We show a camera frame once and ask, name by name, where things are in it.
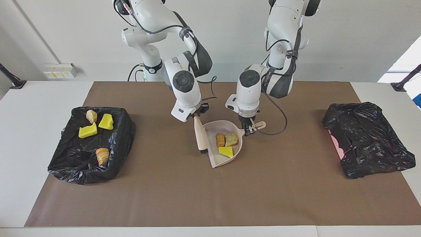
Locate pale pink plastic dustpan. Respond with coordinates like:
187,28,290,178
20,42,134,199
202,120,266,169

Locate green and yellow sponge piece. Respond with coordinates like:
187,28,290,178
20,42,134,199
98,114,114,130

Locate tan striped foam chunk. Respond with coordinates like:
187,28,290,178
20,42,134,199
95,148,110,167

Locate notched yellow sponge piece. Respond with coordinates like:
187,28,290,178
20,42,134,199
78,122,98,139

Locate pink trash bin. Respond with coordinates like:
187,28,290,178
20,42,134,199
329,129,346,160

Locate black plastic trash bag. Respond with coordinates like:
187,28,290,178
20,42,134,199
47,106,136,185
322,102,416,179

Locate brown paper table mat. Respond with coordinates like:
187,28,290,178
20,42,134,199
24,81,421,227

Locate black clamp stand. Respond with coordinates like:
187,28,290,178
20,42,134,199
390,64,421,92
0,63,27,90

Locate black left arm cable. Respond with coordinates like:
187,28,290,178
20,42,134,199
253,20,288,136

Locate black base cable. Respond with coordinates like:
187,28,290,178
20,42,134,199
128,64,145,82

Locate white wall socket box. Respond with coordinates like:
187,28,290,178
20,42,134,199
43,63,79,79

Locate grey wall conduit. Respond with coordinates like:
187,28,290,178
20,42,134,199
13,0,62,65

